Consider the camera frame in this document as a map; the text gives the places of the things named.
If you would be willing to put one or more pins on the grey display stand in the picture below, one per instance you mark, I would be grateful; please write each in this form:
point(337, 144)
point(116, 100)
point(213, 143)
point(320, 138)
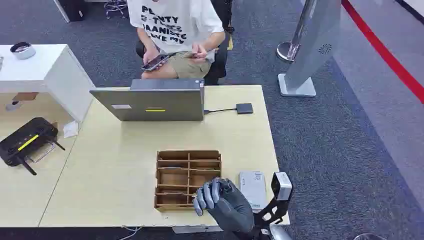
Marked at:
point(313, 49)

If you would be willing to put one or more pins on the chrome stanchion post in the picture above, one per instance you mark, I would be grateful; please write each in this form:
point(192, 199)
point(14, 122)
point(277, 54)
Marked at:
point(288, 51)

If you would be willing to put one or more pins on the person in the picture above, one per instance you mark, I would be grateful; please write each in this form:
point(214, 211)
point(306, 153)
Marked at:
point(175, 23)

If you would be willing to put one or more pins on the black cabinet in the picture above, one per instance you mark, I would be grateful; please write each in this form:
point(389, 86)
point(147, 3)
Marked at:
point(73, 9)

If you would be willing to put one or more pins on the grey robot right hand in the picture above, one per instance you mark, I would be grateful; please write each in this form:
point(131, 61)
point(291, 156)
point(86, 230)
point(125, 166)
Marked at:
point(232, 208)

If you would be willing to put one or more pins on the dark smartphone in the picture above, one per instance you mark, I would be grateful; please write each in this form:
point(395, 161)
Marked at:
point(155, 62)

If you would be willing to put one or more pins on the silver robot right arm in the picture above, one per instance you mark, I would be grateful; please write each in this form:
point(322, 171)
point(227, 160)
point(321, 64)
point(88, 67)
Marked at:
point(280, 234)

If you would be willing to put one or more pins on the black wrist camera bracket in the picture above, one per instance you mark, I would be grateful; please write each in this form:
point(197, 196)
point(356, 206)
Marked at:
point(273, 210)

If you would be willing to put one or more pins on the white paper slip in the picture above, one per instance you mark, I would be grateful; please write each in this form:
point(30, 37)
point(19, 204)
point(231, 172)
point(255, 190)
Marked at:
point(70, 129)

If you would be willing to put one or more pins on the metal desk edge bracket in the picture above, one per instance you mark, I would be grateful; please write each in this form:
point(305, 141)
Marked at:
point(195, 229)

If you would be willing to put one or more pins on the person's left hand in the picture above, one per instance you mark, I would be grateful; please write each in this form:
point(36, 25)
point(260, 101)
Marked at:
point(201, 53)

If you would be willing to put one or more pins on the dark square hub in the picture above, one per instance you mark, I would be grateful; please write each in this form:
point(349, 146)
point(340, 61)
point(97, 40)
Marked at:
point(244, 108)

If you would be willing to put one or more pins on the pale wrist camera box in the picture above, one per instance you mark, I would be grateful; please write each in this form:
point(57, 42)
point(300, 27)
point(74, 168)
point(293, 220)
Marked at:
point(282, 186)

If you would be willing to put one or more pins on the white flat device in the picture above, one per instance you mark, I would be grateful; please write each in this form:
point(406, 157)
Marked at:
point(253, 190)

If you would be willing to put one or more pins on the clear phone case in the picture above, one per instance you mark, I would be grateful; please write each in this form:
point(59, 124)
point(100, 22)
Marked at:
point(43, 153)

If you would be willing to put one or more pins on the white desk riser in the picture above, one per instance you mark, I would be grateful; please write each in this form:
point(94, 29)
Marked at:
point(49, 73)

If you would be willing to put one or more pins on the black router with antennas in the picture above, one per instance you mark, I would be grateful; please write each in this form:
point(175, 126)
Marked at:
point(26, 140)

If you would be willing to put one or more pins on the brown cardboard piece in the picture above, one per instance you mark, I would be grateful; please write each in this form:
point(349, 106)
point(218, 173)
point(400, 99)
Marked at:
point(24, 96)

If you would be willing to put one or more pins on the grey laptop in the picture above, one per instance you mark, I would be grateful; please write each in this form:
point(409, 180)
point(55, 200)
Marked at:
point(155, 102)

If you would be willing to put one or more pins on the person's right hand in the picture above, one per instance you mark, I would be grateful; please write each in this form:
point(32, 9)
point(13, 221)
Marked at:
point(150, 54)

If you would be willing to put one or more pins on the round white bowl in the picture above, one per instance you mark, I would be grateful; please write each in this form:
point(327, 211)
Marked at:
point(22, 51)

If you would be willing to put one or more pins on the round grey rim object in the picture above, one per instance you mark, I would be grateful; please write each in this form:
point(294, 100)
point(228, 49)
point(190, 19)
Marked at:
point(369, 237)

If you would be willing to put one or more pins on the wooden compartment box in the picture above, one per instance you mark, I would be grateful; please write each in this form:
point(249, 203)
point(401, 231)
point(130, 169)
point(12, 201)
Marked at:
point(179, 179)

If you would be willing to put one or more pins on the chrome stool base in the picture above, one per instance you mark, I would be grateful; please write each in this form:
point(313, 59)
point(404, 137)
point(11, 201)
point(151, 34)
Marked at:
point(116, 7)

